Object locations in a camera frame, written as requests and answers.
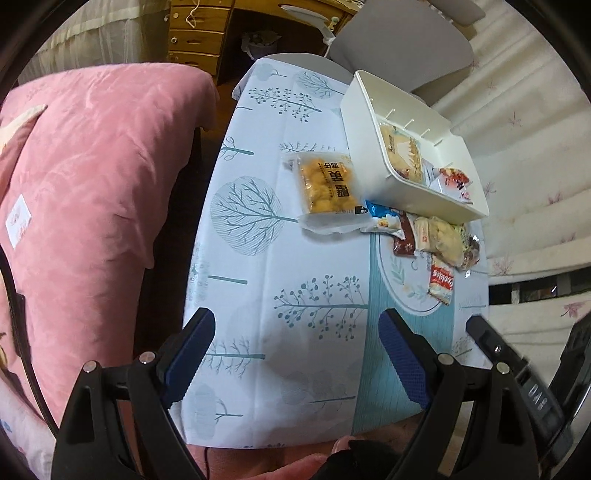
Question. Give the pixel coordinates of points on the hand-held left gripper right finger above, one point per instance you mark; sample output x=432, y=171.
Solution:
x=406, y=364

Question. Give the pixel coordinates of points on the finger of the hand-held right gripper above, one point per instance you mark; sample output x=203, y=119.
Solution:
x=489, y=339

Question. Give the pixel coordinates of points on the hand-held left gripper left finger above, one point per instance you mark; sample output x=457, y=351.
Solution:
x=184, y=364

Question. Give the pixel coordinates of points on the red white snack packet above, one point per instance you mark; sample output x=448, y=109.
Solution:
x=441, y=281

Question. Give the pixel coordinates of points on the clear nut snack packet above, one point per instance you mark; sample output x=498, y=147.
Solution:
x=470, y=254

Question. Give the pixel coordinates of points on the small blue white packet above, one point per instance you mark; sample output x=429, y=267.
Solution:
x=383, y=219

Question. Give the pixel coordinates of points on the white red chips packet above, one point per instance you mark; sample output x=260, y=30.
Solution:
x=455, y=182

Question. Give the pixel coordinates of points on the yellow pastry packet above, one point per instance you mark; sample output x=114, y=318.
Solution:
x=323, y=189

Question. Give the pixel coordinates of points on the large clear cake packet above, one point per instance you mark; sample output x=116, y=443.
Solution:
x=406, y=154

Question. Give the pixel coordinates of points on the white plastic storage box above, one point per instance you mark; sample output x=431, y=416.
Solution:
x=364, y=120

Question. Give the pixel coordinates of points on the white floral plate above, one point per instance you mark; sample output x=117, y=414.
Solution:
x=401, y=281

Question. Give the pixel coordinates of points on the pale bread packet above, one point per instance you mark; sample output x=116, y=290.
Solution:
x=441, y=235

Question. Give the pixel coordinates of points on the pink garment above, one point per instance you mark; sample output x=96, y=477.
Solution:
x=258, y=461

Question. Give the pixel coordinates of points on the dark brown snack packet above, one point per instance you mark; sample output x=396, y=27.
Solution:
x=406, y=242

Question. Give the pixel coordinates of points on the tree print tablecloth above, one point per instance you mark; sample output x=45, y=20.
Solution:
x=277, y=258

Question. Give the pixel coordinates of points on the white floral curtain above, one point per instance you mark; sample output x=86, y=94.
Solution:
x=531, y=184

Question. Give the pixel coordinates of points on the pink blanket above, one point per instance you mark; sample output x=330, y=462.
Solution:
x=92, y=184

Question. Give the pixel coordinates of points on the white fabric label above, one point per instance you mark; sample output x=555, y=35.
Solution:
x=18, y=221

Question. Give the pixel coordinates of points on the grey office chair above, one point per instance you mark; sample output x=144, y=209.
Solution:
x=406, y=46

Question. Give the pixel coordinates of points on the wooden desk with drawers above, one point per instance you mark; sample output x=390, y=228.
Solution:
x=198, y=41

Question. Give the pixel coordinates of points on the trash bin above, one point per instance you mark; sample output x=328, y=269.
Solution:
x=259, y=44

